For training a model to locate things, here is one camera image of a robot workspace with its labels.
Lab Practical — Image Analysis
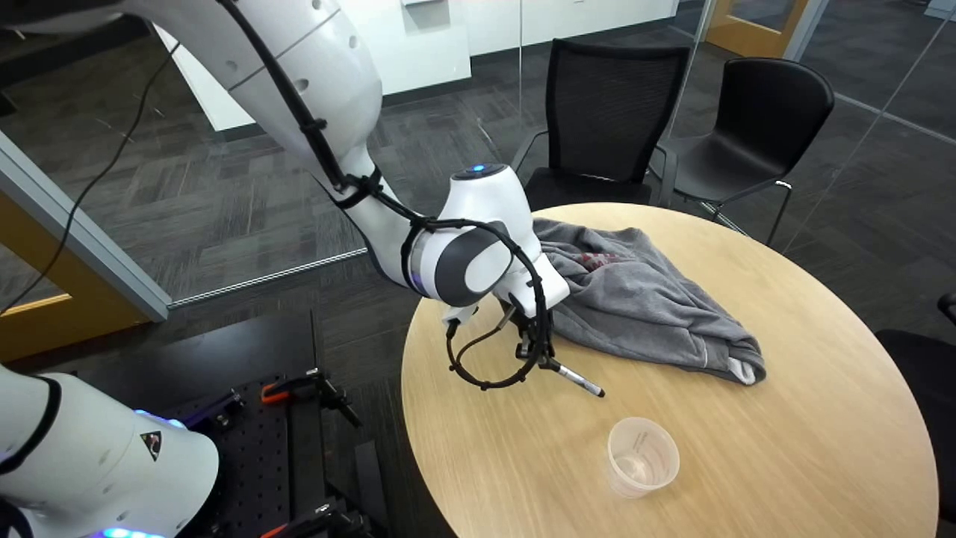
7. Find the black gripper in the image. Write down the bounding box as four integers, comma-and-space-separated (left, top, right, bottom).
514, 296, 562, 372

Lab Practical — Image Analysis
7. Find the black and silver marker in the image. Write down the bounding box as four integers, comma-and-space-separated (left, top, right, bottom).
550, 357, 610, 399

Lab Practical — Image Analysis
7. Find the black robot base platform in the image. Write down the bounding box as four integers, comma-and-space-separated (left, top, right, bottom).
159, 308, 412, 538

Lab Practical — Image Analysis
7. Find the translucent plastic measuring cup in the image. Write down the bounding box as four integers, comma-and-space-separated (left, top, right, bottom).
604, 414, 683, 502

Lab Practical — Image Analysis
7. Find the grey hoodie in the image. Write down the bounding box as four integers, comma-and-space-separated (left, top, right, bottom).
529, 214, 771, 390

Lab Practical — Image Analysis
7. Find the black perforated mounting board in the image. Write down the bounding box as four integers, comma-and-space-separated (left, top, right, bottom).
191, 390, 330, 538

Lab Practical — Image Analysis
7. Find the black mesh office chair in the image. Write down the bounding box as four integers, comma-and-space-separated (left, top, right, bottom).
873, 287, 956, 538

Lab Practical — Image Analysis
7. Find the orange handled black clamp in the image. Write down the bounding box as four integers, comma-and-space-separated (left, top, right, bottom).
259, 483, 375, 538
256, 365, 363, 430

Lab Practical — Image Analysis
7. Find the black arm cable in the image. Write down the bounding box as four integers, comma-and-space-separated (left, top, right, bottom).
217, 0, 562, 393

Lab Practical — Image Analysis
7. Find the black hanging wall cable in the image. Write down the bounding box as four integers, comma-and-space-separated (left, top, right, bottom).
0, 52, 187, 312

